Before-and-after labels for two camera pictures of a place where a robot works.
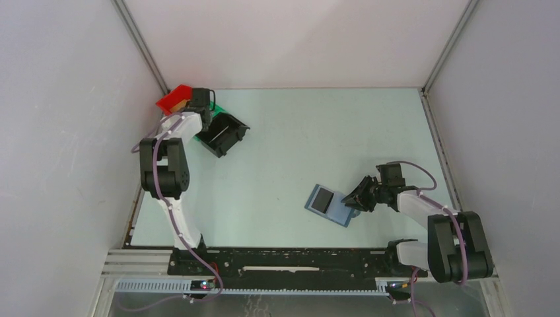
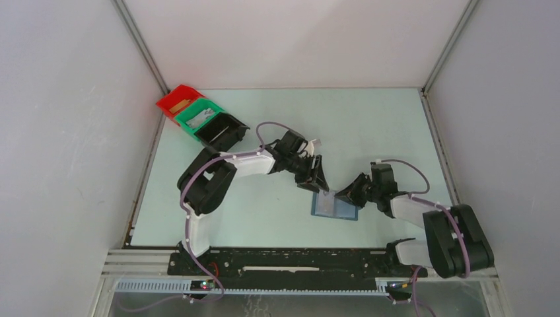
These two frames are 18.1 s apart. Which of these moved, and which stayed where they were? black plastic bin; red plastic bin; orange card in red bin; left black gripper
Moved: left black gripper
Stayed: red plastic bin; orange card in red bin; black plastic bin
